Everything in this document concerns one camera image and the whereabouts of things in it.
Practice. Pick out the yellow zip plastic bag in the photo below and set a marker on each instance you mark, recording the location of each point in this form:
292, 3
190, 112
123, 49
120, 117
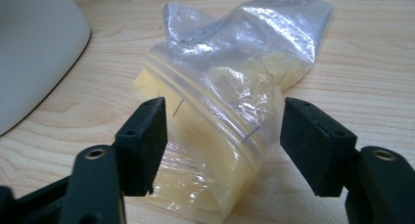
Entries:
228, 113

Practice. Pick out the white grey pedal trash can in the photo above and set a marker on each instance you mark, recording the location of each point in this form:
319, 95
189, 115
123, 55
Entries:
36, 51

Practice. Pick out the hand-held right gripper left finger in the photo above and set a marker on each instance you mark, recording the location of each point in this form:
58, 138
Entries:
140, 152

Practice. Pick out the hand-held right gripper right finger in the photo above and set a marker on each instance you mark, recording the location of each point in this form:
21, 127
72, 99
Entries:
319, 152

